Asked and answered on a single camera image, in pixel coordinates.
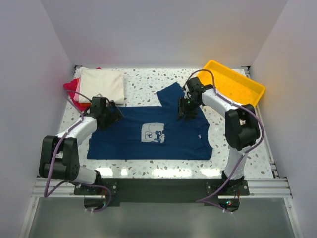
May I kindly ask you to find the cream folded t-shirt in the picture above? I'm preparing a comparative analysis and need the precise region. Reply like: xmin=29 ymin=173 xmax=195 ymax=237
xmin=79 ymin=67 xmax=124 ymax=105

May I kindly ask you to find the yellow plastic tray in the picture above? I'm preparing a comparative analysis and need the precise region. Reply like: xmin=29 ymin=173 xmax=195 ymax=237
xmin=204 ymin=60 xmax=265 ymax=107

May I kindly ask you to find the pink folded t-shirt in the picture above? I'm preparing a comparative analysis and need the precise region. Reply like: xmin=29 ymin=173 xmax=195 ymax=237
xmin=74 ymin=78 xmax=90 ymax=104

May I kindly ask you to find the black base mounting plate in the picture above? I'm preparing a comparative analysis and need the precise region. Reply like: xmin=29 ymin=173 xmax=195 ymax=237
xmin=73 ymin=177 xmax=251 ymax=211

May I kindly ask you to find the red folded t-shirt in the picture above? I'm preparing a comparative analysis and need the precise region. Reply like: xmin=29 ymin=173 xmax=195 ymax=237
xmin=63 ymin=76 xmax=88 ymax=112

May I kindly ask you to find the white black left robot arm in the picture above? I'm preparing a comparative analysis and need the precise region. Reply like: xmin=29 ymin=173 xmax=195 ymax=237
xmin=39 ymin=97 xmax=123 ymax=194

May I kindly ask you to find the blue Mickey t-shirt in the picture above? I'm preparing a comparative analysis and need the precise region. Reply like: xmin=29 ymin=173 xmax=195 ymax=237
xmin=87 ymin=82 xmax=212 ymax=160

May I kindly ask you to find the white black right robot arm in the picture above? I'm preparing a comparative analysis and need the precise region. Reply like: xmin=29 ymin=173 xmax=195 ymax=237
xmin=178 ymin=77 xmax=261 ymax=195

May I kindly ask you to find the aluminium frame rail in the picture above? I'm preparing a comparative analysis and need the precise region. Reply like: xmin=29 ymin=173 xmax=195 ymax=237
xmin=31 ymin=176 xmax=294 ymax=199

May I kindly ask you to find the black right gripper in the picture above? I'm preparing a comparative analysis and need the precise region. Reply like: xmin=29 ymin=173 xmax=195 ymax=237
xmin=177 ymin=96 xmax=202 ymax=121

